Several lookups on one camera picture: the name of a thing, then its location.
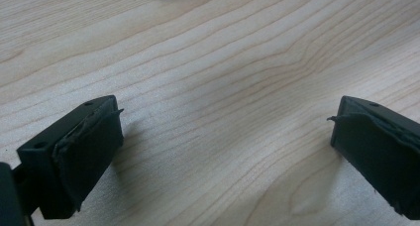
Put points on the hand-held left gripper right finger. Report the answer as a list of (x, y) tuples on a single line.
[(379, 153)]

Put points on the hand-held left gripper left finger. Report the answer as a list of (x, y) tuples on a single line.
[(76, 153)]

